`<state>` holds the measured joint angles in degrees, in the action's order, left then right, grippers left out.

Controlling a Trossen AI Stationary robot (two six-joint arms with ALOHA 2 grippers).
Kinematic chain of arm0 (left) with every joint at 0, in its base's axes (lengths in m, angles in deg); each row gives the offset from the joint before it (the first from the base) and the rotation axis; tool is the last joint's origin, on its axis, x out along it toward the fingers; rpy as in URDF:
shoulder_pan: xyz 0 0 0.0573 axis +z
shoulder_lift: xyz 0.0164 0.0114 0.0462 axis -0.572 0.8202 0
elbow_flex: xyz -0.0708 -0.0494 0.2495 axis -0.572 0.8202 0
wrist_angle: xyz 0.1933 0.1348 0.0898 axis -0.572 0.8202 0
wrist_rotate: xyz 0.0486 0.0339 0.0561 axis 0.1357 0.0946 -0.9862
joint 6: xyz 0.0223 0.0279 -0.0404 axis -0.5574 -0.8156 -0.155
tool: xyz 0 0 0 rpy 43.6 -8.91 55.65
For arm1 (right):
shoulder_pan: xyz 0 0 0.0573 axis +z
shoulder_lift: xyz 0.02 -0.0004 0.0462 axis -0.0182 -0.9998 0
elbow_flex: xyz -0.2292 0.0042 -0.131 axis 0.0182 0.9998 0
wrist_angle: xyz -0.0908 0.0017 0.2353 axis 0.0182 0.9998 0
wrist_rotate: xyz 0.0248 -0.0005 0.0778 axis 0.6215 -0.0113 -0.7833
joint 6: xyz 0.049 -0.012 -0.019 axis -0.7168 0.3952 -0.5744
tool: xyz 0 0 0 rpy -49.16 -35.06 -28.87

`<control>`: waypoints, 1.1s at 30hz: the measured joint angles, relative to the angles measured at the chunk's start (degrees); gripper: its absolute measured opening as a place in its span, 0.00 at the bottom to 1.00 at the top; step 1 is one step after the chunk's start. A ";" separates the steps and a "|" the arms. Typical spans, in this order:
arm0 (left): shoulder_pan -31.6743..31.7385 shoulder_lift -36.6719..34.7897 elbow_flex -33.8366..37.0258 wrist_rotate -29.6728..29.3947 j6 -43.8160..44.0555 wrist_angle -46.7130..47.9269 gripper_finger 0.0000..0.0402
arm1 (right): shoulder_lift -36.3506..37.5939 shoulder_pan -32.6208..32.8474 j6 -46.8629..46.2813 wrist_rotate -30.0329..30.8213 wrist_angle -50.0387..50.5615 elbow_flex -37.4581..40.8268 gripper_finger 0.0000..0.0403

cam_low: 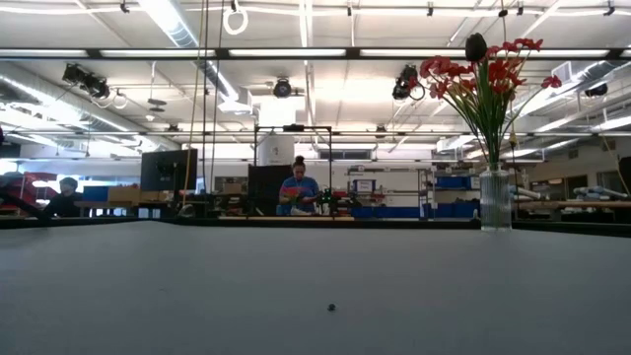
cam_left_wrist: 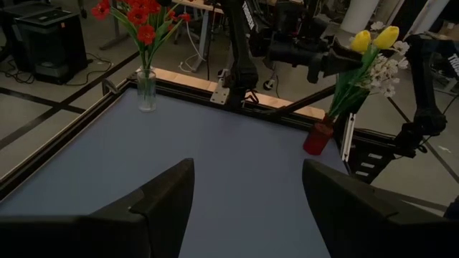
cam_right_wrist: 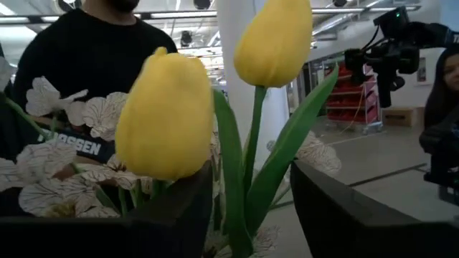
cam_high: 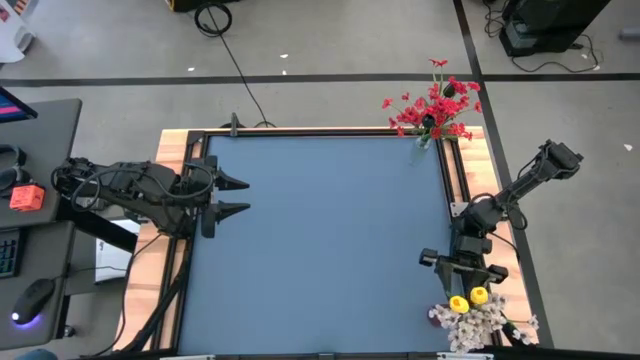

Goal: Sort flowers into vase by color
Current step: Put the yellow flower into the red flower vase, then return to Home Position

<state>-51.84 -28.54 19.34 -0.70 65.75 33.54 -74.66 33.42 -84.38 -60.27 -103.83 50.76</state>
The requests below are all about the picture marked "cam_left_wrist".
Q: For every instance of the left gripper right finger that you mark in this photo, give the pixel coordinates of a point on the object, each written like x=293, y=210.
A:
x=351, y=222

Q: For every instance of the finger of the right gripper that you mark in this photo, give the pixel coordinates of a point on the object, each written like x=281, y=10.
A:
x=339, y=48
x=342, y=65

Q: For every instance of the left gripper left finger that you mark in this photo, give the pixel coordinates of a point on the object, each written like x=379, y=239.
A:
x=161, y=222

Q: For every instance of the yellow artificial tulip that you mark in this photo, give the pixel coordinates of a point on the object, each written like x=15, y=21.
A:
x=360, y=41
x=386, y=37

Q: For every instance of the red artificial flower bunch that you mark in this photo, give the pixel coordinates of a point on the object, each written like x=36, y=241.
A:
x=146, y=34

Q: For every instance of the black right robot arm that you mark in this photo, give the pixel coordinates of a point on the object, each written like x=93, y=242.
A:
x=240, y=68

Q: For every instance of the red vase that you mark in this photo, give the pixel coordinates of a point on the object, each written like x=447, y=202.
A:
x=317, y=139

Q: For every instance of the clear glass vase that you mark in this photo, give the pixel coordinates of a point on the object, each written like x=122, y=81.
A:
x=147, y=93

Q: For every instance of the white round pillar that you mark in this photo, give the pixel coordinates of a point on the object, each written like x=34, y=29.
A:
x=358, y=14

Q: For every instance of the wooden desk with white legs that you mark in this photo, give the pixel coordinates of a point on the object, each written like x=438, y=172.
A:
x=203, y=43

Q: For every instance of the black box machine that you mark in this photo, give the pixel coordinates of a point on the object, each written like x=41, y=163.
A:
x=50, y=43

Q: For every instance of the black aluminium table frame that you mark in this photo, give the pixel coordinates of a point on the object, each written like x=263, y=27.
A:
x=186, y=92

